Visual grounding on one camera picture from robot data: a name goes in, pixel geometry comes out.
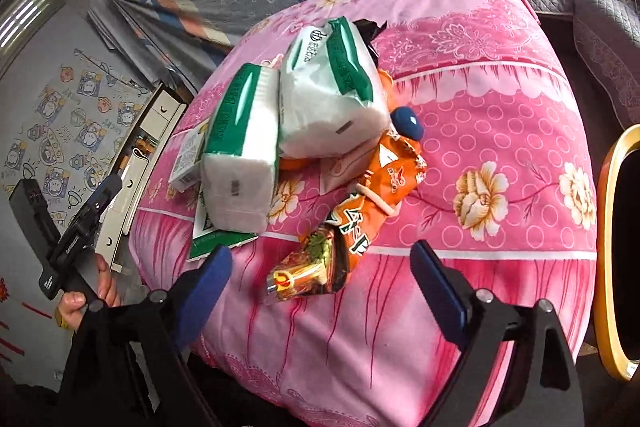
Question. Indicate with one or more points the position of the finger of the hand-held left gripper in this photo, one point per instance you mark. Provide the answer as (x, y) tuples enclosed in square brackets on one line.
[(92, 209)]

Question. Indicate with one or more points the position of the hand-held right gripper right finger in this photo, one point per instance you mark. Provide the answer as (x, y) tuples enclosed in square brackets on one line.
[(442, 294)]

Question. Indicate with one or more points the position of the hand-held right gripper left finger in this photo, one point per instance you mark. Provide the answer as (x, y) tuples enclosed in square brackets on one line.
[(202, 297)]

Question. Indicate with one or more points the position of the orange instant noodle packet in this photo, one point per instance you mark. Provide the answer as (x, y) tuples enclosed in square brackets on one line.
[(365, 227)]

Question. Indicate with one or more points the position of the small pink white box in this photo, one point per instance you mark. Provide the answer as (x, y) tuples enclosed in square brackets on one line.
[(186, 157)]

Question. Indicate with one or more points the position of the yellow rimmed bin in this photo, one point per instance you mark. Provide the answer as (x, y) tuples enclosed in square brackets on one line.
[(604, 257)]

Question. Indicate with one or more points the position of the person's left hand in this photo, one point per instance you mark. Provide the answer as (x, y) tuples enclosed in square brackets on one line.
[(75, 304)]

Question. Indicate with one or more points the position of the green white flat packet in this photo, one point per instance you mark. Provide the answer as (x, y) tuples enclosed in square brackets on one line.
[(215, 242)]

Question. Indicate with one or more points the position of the white cabinet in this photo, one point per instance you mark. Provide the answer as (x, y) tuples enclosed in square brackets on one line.
[(160, 112)]

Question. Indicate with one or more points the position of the green white tissue pack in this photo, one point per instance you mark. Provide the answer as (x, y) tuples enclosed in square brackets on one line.
[(330, 102), (240, 157)]

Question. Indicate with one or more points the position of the pink packet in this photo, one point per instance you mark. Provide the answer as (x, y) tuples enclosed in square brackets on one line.
[(345, 167)]

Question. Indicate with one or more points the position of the blue round plastic object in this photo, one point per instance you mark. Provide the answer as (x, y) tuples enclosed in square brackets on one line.
[(407, 123)]

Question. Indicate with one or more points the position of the pink floral blanket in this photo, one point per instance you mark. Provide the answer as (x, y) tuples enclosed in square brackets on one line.
[(480, 117)]

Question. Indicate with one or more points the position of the black wrapper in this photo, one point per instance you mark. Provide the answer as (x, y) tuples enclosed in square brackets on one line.
[(369, 32)]

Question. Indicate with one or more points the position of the cartoon wall sticker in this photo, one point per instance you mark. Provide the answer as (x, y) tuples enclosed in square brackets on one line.
[(75, 127)]

